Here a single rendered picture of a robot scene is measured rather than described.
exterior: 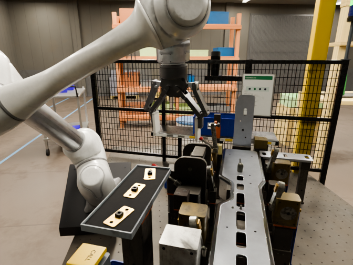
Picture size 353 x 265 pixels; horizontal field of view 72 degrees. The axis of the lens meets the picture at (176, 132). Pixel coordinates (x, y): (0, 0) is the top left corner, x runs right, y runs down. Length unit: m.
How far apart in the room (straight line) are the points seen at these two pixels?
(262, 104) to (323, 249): 0.99
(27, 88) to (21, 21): 11.07
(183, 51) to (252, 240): 0.62
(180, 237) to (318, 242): 0.91
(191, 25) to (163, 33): 0.06
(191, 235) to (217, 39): 10.51
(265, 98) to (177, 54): 1.32
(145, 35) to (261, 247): 0.69
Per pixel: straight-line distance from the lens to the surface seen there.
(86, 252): 0.62
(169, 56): 0.64
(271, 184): 1.26
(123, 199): 0.76
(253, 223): 0.96
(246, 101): 1.61
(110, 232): 0.65
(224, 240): 0.87
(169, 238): 0.69
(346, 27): 3.91
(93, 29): 10.90
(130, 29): 0.50
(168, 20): 0.44
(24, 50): 11.71
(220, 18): 5.71
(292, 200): 1.05
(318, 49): 1.97
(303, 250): 1.39
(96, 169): 1.16
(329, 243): 1.50
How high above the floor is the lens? 1.56
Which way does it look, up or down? 17 degrees down
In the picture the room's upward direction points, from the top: straight up
